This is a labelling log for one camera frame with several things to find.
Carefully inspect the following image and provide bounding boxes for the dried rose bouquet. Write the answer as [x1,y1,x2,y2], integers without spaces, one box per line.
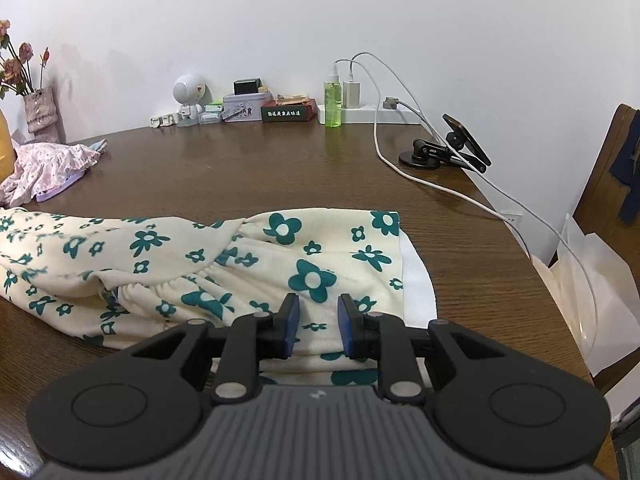
[0,19,52,101]

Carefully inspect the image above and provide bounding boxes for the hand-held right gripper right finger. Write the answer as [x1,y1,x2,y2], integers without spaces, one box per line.
[337,294,521,403]

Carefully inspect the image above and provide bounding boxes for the phone holder clip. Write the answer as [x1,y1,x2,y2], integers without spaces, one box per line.
[442,114,492,175]

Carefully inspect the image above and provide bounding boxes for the white power strip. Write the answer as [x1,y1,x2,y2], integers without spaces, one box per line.
[317,104,423,125]

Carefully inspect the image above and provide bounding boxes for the white astronaut speaker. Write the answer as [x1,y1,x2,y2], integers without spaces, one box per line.
[172,74,207,127]

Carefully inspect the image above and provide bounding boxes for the white charging cable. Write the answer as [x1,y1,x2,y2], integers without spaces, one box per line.
[332,59,600,361]
[347,51,463,153]

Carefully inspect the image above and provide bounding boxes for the yellow thermos jug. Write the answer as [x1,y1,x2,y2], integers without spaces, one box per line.
[0,107,16,186]

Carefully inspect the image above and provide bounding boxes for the dark blue cloth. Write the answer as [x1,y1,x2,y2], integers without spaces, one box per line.
[608,107,640,223]

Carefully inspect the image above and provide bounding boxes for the dark box with white print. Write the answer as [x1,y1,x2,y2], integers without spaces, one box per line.
[260,105,307,122]

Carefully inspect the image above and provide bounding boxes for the grey tin box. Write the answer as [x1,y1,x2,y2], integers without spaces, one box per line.
[221,92,273,123]

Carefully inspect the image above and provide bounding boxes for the knitted pink vase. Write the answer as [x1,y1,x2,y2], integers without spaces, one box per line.
[23,86,66,145]

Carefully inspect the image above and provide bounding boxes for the cream dress with teal flowers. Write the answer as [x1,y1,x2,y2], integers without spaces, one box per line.
[0,206,436,388]

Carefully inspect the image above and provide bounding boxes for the black phone stand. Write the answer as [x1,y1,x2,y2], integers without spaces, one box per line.
[398,137,458,171]

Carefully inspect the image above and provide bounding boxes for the black framed glass screen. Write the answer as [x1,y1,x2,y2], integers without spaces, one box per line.
[611,407,640,480]

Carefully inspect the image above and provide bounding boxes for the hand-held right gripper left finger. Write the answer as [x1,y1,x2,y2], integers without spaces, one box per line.
[115,293,301,405]

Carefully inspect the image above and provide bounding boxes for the green spray bottle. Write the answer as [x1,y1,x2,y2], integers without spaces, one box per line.
[324,72,344,128]

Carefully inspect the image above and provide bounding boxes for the pink floral garment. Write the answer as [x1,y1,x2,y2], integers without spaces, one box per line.
[0,139,108,207]

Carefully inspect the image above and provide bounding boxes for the white paper bag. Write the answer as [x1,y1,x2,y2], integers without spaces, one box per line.
[530,214,640,377]

